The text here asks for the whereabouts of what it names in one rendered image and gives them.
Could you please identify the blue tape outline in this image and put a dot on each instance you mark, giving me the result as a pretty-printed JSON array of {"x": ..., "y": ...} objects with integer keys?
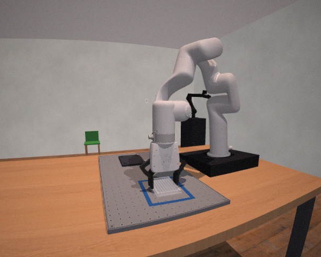
[{"x": 161, "y": 203}]

